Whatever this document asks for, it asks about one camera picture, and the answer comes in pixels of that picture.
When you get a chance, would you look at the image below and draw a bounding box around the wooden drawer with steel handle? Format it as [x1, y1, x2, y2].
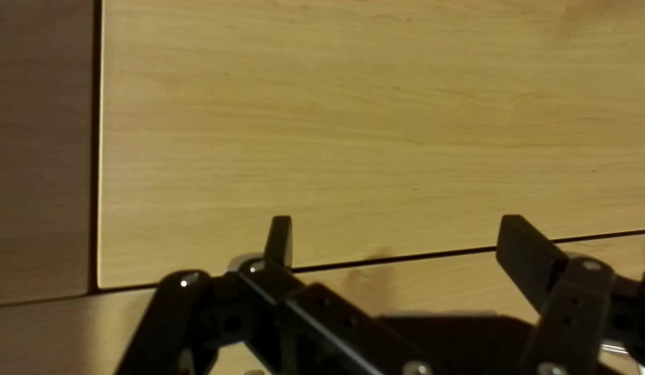
[105, 229, 645, 375]

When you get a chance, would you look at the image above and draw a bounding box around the wooden cabinet door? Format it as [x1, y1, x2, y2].
[96, 0, 645, 290]

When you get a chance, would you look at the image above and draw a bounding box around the wooden sink front panel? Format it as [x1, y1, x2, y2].
[0, 0, 101, 309]

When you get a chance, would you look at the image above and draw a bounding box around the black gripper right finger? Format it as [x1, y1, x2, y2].
[495, 214, 645, 375]

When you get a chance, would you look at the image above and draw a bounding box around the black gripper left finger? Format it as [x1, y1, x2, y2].
[112, 214, 435, 375]

